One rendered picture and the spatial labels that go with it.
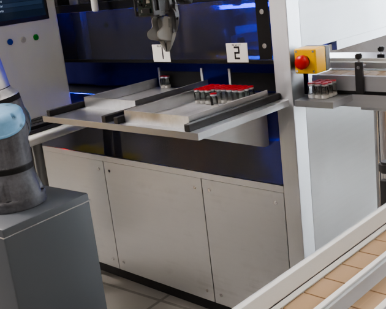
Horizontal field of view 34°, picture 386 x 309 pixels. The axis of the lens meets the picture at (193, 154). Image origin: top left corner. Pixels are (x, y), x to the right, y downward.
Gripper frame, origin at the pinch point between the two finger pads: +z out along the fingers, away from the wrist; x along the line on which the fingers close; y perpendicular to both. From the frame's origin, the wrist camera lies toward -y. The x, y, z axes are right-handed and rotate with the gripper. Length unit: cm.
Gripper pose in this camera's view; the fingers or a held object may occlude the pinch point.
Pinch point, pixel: (168, 46)
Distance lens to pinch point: 168.2
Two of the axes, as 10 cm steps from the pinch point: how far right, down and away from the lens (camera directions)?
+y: -6.8, 2.7, -6.8
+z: 1.1, 9.6, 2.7
